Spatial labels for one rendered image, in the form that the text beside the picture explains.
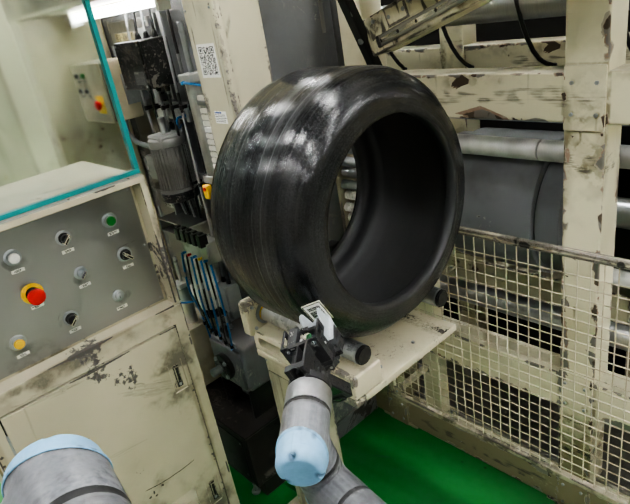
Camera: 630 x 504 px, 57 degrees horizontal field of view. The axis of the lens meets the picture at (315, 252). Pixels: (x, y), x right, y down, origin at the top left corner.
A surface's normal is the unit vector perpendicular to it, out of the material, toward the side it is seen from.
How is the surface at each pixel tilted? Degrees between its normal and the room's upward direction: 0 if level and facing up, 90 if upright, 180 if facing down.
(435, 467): 0
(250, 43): 90
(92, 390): 90
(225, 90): 90
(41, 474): 11
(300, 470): 98
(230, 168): 59
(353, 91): 44
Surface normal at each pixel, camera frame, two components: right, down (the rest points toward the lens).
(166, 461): 0.65, 0.21
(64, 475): -0.04, -0.94
